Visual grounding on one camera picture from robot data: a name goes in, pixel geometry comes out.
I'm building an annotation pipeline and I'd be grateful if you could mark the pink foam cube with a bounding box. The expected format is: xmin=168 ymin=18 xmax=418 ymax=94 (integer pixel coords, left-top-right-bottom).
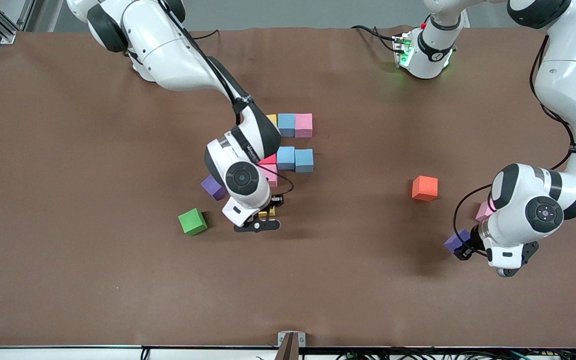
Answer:
xmin=475 ymin=200 xmax=496 ymax=223
xmin=260 ymin=164 xmax=279 ymax=188
xmin=294 ymin=113 xmax=314 ymax=139

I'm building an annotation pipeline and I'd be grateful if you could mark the brown table mat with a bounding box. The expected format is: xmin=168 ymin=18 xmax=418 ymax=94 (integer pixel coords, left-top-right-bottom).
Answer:
xmin=0 ymin=25 xmax=576 ymax=349

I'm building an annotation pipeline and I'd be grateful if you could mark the purple foam cube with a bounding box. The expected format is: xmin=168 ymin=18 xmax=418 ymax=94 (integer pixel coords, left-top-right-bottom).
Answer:
xmin=200 ymin=174 xmax=228 ymax=201
xmin=443 ymin=229 xmax=472 ymax=253

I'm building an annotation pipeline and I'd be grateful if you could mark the black left base cable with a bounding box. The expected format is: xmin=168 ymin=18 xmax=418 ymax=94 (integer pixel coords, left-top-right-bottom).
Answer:
xmin=350 ymin=25 xmax=400 ymax=53

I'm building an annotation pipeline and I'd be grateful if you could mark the green foam cube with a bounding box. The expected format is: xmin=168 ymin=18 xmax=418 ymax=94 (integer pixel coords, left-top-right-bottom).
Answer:
xmin=177 ymin=208 xmax=208 ymax=237

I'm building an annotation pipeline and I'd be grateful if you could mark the aluminium frame profile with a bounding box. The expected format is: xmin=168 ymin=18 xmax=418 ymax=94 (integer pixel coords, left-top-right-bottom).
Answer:
xmin=0 ymin=0 xmax=36 ymax=45

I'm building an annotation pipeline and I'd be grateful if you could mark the metal table edge bracket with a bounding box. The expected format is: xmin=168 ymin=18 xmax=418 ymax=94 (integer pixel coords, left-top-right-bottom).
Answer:
xmin=277 ymin=331 xmax=307 ymax=360

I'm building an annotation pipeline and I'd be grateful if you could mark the orange foam cube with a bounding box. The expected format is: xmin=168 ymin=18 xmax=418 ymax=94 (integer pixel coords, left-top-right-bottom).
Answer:
xmin=412 ymin=175 xmax=439 ymax=202

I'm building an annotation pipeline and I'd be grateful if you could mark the light blue foam cube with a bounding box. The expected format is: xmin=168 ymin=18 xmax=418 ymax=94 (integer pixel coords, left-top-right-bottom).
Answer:
xmin=277 ymin=113 xmax=296 ymax=138
xmin=276 ymin=146 xmax=296 ymax=171
xmin=294 ymin=148 xmax=315 ymax=174

